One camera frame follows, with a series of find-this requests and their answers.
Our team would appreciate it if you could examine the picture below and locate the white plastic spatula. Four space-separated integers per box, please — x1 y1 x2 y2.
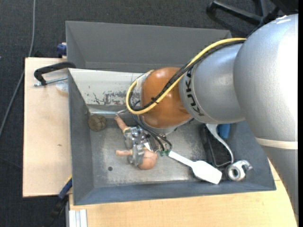
168 150 223 185

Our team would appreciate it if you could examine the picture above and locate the grey metal bin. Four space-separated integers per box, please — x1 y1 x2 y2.
65 20 277 206

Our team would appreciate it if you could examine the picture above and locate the olive brown ball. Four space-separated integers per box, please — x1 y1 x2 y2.
88 113 107 132

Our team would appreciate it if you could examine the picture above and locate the white curved strap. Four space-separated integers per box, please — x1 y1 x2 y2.
205 123 235 164

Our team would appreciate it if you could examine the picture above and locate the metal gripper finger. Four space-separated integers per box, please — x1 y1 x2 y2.
123 126 143 149
127 144 146 167

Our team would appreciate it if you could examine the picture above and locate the pale wood board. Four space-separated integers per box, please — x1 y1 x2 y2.
22 57 73 198

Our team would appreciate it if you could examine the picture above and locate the silver metal ring tool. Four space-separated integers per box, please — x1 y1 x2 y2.
224 159 254 182

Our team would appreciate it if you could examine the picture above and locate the blue plastic object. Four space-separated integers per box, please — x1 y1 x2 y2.
217 123 231 140

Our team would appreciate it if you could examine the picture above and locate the plastic baby doll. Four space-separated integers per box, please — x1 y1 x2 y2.
114 116 159 170

